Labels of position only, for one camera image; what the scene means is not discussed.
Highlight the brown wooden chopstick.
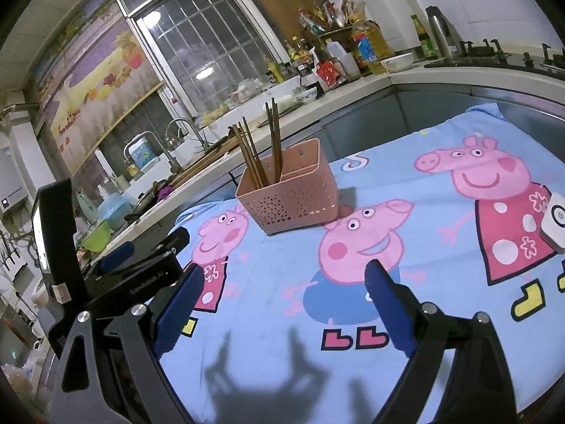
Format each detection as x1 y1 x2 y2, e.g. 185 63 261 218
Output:
232 124 264 189
265 99 283 183
242 117 268 188

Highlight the chrome kitchen faucet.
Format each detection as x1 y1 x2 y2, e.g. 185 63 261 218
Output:
166 118 211 150
124 131 181 173

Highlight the barred kitchen window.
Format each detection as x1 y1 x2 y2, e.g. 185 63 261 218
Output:
118 0 289 122

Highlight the green plastic basin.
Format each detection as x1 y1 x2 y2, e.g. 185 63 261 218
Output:
82 220 112 254

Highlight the light blue plastic container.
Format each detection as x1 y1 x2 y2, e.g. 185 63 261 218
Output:
98 193 132 232

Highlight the purple cloth rag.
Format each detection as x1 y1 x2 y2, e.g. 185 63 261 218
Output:
157 186 173 202

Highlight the phone mounted on gripper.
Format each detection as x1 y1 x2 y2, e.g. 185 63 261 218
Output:
31 179 88 312

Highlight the blue white detergent tub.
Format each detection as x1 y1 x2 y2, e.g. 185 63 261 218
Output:
127 137 157 170

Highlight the white gas water heater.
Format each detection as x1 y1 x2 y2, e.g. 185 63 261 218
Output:
0 147 28 217

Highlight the Peppa Pig blue tablecloth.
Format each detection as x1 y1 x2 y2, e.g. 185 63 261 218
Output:
161 104 564 423

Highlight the wooden cutting board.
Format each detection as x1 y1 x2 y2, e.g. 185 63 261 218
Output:
170 137 238 189

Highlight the pink perforated utensil basket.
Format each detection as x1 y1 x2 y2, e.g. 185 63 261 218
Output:
236 138 339 235

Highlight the fruit print roller blind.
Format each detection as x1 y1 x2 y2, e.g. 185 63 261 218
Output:
35 0 162 174

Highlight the red snack packet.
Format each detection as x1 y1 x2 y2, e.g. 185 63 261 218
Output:
316 60 347 90

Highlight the white translucent plastic jug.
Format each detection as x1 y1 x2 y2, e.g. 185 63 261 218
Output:
327 40 361 81

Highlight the wooden spice shelf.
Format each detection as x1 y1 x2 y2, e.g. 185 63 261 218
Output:
298 0 365 52

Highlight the white ceramic bowl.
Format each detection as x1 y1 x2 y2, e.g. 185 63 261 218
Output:
380 52 415 73

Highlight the black gas stove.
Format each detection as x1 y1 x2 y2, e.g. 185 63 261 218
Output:
425 39 564 81

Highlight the large cooking oil bottle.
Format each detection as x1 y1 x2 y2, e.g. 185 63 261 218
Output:
352 18 394 75

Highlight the green glass sauce bottle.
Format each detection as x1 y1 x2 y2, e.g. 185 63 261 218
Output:
411 14 437 59

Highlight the stainless steel thermos kettle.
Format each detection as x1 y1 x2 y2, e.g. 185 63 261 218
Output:
425 6 460 58

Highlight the white small camera device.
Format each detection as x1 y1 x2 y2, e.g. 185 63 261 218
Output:
540 193 565 254

